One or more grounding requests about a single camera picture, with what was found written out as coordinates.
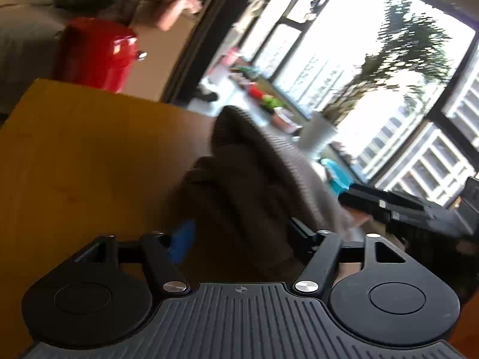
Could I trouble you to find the white ribbed plant pot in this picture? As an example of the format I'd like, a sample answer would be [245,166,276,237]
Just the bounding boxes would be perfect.
[298,111,338,158]

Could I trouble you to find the teal plastic basin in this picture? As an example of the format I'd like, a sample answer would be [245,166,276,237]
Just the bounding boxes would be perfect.
[319,158,355,196]

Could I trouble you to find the tall green potted plant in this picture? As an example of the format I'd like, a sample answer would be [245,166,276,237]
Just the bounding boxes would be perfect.
[322,0,451,127]

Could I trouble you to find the pink bowl planter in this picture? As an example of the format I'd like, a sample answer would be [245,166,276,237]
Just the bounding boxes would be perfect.
[270,107,302,135]

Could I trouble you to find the red bowl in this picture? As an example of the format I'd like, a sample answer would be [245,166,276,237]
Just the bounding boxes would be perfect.
[248,85,265,101]

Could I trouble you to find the beige cardboard box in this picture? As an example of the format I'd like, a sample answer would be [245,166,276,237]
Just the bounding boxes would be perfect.
[122,12,198,102]

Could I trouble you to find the pink clothes pile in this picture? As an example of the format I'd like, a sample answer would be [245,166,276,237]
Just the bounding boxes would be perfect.
[98,0,202,32]

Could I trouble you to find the grey striped knit garment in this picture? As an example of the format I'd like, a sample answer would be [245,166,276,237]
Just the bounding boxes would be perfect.
[169,106,355,285]

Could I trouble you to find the green leafy vegetables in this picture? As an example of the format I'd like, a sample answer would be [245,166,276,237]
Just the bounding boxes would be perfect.
[260,95,283,113]

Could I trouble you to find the pink basin far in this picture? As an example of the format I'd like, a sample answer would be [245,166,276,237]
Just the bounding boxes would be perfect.
[221,47,240,67]

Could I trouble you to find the grey sofa bed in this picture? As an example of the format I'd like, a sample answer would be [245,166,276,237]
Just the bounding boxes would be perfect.
[1,0,78,116]

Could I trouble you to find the red round stool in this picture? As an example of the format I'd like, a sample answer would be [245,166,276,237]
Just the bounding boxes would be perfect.
[51,17,148,92]

